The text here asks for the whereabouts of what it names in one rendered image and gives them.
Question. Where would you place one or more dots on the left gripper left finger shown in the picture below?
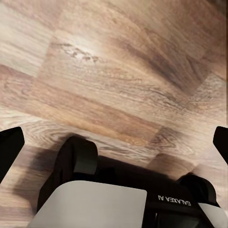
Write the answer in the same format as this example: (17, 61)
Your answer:
(11, 142)

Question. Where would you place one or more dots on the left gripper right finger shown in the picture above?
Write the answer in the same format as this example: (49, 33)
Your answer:
(220, 141)

